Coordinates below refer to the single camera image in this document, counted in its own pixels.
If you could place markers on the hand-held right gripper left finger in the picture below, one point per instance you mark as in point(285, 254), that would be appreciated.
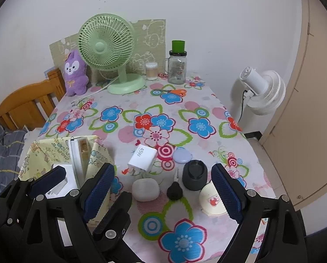
point(97, 191)

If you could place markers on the orange scissors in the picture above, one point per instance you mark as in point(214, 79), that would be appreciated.
point(177, 92)

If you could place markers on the white floor fan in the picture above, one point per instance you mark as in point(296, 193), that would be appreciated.
point(264, 90)

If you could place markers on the purple plush toy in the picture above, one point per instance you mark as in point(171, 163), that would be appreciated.
point(75, 74)

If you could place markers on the grey plaid blanket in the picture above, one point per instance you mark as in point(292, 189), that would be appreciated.
point(4, 153)

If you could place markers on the beige door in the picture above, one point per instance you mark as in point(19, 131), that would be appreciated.
point(311, 87)

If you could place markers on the dark grey round holder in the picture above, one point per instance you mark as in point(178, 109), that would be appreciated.
point(195, 176)

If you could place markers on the yellow printed storage box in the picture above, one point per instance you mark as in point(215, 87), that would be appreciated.
point(43, 148)

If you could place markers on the beige printed backing panel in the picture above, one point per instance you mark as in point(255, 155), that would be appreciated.
point(149, 38)

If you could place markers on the small black pear-shaped fob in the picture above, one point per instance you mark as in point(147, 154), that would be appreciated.
point(175, 191)

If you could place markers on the plain white box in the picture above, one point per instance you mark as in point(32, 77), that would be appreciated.
point(66, 175)

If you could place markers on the white power strip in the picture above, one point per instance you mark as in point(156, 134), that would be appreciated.
point(77, 159)

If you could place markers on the green plastic cup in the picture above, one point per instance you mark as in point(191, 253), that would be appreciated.
point(178, 46)

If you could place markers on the white rounded case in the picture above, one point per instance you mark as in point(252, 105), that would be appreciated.
point(145, 190)

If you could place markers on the glass mug jar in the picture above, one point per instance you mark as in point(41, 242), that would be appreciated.
point(176, 70)

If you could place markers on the white 45W charger box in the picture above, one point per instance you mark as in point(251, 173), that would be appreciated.
point(140, 156)

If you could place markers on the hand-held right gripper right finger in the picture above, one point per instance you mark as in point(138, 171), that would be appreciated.
point(226, 194)

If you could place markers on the lilac round case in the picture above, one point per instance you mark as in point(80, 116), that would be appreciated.
point(182, 155)

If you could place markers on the cotton swab jar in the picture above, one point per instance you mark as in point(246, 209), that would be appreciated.
point(151, 72)

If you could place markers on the green desk fan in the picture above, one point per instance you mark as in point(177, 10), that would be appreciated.
point(103, 46)

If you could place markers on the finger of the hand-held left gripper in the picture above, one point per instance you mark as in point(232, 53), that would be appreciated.
point(113, 219)
point(47, 181)

